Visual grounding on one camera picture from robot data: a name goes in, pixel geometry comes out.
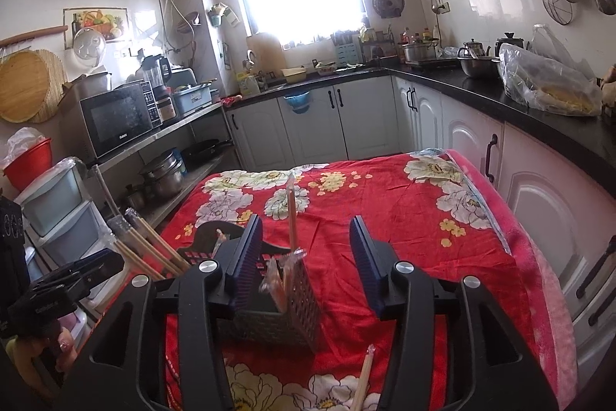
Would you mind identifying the plastic drawer unit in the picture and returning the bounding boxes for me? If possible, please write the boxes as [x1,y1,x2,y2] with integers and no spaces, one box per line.
[13,157,119,310]

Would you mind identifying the steel cooking pot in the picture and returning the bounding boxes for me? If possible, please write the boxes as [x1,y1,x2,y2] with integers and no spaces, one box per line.
[402,42,440,64]

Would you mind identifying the yellow plastic basin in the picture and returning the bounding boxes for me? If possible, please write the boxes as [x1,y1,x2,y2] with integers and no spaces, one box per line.
[280,67,310,84]

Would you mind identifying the round wooden cutting board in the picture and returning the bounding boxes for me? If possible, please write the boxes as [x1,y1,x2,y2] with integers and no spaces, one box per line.
[0,50,52,123]

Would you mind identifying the steel basin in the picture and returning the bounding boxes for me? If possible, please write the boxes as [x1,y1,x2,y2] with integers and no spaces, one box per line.
[457,56,502,79]

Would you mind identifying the blue dish tub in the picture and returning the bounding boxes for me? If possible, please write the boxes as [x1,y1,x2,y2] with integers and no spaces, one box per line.
[171,84,213,116]

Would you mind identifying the dark kettle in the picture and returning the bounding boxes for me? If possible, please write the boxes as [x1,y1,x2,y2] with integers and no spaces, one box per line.
[495,32,526,53]

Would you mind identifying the white kitchen cabinets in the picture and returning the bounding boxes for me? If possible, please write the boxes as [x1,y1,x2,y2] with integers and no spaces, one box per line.
[224,75,616,373]

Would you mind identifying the metal kitchen shelf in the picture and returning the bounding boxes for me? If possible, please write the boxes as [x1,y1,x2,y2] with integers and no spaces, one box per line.
[87,100,241,226]

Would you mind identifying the black kitchen countertop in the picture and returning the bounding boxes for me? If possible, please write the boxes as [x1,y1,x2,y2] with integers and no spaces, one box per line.
[221,63,616,181]

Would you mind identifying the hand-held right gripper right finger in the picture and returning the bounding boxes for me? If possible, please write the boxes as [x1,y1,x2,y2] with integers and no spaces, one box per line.
[348,215,560,411]

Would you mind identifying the person's left hand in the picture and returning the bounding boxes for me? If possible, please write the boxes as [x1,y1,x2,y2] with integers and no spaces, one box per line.
[45,325,79,371]

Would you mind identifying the steel teapot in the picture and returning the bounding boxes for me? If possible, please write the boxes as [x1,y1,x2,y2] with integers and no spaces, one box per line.
[457,37,490,60]

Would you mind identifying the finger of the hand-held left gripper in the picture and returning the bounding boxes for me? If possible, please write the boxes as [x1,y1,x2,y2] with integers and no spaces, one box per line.
[28,250,128,297]

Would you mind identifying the black frying pan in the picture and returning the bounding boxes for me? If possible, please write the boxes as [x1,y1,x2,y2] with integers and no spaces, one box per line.
[182,138,235,167]

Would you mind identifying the blue plastic bowl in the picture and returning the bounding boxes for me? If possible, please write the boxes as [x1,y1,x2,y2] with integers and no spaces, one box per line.
[283,92,311,114]

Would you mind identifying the black microwave oven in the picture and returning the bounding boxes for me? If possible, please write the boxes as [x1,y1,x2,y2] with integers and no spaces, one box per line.
[79,82,163,160]

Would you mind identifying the induction cooker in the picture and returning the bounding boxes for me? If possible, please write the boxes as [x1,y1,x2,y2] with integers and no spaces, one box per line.
[404,57,461,71]

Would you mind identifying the wooden rolling pin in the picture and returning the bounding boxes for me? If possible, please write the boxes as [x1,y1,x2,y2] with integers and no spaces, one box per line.
[0,25,69,49]

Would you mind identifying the black blender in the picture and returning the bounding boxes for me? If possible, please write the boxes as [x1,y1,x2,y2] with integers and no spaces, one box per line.
[141,54,172,100]

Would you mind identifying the wooden chopstick pair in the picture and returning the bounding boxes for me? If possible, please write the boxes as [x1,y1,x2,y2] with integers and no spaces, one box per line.
[108,217,165,282]
[124,208,192,275]
[260,257,295,312]
[286,173,309,258]
[350,344,377,411]

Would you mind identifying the red plastic bucket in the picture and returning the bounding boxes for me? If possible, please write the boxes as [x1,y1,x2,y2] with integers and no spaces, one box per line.
[2,138,54,193]

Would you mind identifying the pale blue knife rack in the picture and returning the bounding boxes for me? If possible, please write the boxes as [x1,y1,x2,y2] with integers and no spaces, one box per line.
[333,30,365,66]

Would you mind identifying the small steel pot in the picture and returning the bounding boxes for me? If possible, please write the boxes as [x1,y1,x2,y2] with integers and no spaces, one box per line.
[124,184,146,210]

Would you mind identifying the fruit picture tile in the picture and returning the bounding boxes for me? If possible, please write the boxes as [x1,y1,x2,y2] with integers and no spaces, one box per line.
[62,8,130,44]

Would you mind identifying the person's left forearm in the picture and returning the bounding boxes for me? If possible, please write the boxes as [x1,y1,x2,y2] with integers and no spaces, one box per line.
[10,336,49,397]

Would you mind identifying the pink blanket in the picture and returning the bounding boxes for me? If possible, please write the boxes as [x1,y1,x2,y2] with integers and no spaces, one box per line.
[445,149,579,397]

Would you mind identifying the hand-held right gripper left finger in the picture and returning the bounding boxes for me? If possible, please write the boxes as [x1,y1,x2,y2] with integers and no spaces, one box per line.
[58,213,264,411]

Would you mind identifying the round woven mat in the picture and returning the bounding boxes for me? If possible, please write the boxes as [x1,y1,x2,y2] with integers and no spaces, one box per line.
[33,48,69,124]

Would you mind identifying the stacked steel pots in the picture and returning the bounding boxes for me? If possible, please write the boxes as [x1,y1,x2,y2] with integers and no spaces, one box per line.
[139,150,187,200]

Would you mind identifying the red floral blanket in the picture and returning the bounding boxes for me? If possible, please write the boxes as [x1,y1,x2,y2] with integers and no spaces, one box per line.
[161,148,559,411]

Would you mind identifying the clear plastic bag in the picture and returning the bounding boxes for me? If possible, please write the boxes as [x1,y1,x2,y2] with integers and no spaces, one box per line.
[499,24,603,117]

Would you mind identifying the grey plastic utensil holder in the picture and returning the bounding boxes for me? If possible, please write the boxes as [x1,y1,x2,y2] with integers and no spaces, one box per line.
[177,222,322,354]

